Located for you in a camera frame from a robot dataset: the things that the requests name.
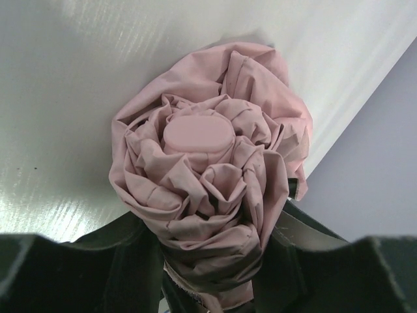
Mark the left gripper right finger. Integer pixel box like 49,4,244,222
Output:
250,177,417,313

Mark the pink folding umbrella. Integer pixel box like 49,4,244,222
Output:
109,42,313,312

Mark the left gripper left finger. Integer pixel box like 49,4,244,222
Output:
1,213,201,312

